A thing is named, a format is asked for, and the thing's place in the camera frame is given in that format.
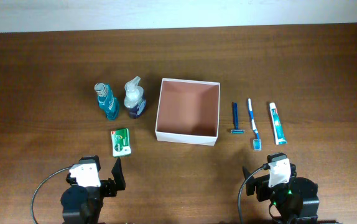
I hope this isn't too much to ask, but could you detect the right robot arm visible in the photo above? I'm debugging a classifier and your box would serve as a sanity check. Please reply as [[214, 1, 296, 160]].
[[238, 152, 320, 224]]

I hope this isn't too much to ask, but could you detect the blue mouthwash bottle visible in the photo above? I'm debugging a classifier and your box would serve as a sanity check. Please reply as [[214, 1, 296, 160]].
[[94, 83, 119, 120]]

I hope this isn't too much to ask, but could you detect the white cardboard box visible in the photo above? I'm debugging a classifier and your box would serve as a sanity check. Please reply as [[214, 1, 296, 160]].
[[155, 78, 220, 146]]

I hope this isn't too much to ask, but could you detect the blue disposable razor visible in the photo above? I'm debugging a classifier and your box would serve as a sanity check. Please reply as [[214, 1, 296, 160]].
[[231, 103, 244, 134]]

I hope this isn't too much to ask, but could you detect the white teal toothpaste tube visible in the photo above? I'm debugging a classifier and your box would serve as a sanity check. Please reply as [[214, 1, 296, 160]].
[[269, 103, 287, 145]]

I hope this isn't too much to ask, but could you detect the blue white toothbrush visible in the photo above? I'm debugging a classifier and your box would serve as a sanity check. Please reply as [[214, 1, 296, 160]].
[[248, 98, 262, 151]]

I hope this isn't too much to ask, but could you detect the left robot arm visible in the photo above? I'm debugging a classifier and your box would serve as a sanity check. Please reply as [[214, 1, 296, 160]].
[[60, 155, 126, 224]]

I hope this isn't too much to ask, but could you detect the green soap bar package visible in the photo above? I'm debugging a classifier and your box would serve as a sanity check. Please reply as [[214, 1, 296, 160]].
[[111, 128, 132, 157]]

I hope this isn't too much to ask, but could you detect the clear pump soap bottle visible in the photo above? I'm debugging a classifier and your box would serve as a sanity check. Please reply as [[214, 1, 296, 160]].
[[124, 76, 147, 119]]

